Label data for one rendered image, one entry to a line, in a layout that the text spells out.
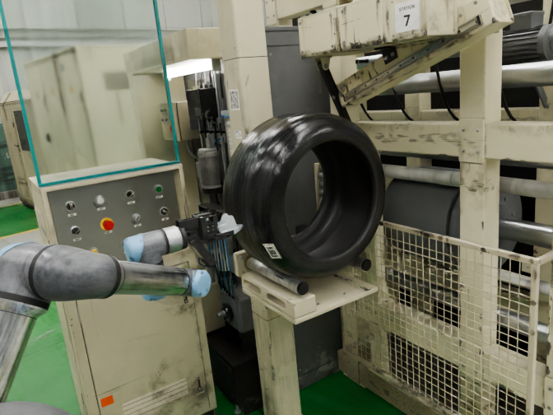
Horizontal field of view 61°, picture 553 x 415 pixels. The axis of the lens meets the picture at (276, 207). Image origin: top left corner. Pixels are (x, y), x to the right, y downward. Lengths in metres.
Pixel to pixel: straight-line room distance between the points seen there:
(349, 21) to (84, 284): 1.16
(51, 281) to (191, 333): 1.28
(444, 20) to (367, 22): 0.24
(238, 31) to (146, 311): 1.18
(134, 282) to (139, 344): 1.06
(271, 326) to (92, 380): 0.76
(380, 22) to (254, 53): 0.49
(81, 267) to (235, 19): 1.09
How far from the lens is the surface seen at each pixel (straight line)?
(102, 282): 1.04
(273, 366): 2.10
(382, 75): 1.76
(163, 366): 2.25
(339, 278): 1.87
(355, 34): 1.66
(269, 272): 1.69
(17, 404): 0.37
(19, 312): 1.10
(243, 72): 1.78
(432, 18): 1.48
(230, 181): 1.55
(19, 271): 1.09
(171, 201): 2.09
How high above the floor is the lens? 1.54
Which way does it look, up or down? 14 degrees down
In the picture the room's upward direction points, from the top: 6 degrees counter-clockwise
